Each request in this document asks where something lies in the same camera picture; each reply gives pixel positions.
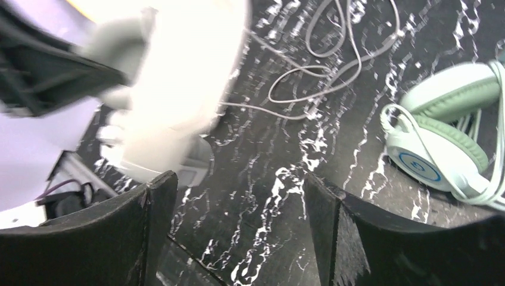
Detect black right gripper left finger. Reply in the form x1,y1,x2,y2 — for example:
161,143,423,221
1,171,178,285

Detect grey white headphones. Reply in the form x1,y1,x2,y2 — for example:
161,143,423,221
77,1,251,187

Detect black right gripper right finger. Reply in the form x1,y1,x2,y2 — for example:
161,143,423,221
304,173,504,285

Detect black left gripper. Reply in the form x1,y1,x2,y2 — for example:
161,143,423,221
1,8,126,117

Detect white grey headphone cable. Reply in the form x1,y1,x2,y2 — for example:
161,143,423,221
217,0,401,121

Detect mint green headphones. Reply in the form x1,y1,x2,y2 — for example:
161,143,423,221
380,59,504,211

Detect aluminium frame rail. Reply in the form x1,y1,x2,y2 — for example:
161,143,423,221
45,151,118,197

